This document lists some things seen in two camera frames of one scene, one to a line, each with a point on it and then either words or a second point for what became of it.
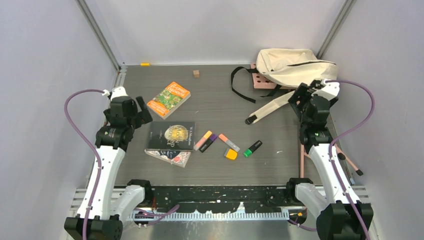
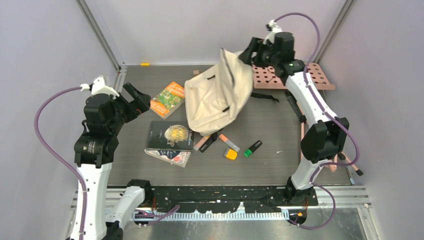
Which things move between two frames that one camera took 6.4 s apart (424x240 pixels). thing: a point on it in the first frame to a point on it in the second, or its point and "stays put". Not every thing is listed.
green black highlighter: (248, 152) stays put
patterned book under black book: (180, 158) stays put
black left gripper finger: (141, 102) to (135, 93)
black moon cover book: (171, 136) stays put
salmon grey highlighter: (226, 140) stays put
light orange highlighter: (205, 137) stays put
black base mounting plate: (227, 199) stays put
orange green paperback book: (168, 100) stays put
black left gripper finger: (146, 116) to (142, 103)
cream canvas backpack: (287, 68) to (215, 95)
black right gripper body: (307, 93) to (265, 54)
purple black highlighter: (208, 142) stays put
